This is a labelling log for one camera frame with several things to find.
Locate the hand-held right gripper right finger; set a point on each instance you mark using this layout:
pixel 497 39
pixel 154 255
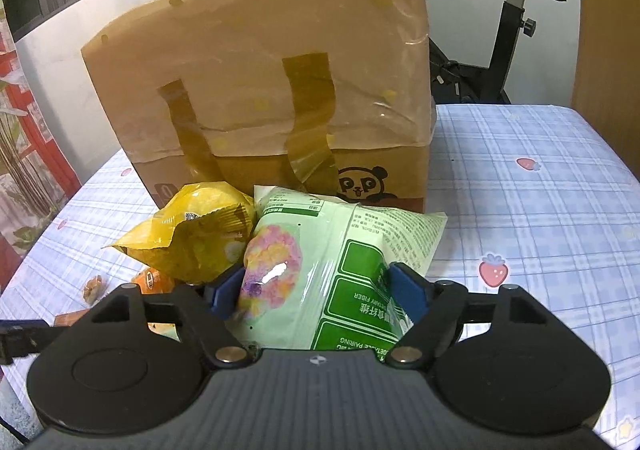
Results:
pixel 407 287

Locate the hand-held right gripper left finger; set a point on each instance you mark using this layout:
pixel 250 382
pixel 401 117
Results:
pixel 226 291

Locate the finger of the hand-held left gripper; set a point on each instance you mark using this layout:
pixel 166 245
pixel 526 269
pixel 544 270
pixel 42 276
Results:
pixel 27 337

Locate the yellow snack packet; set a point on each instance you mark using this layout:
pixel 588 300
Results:
pixel 200 240

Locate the green snack packet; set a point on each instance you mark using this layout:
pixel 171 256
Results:
pixel 320 250

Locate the plastic-lined brown cardboard box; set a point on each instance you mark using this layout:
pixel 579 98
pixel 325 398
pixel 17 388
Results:
pixel 260 60

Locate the flat orange snack packet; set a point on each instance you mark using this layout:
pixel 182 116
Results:
pixel 70 317

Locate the small round biscuit packet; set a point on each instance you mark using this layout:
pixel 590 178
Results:
pixel 93 289

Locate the checked strawberry print cloth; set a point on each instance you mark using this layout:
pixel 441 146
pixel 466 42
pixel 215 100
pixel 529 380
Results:
pixel 525 210

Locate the black exercise bike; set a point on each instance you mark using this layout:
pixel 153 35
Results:
pixel 502 45

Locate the wooden door panel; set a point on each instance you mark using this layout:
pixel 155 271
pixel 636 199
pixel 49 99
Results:
pixel 607 30

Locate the red wall hanging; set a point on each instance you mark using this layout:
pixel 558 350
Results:
pixel 30 150

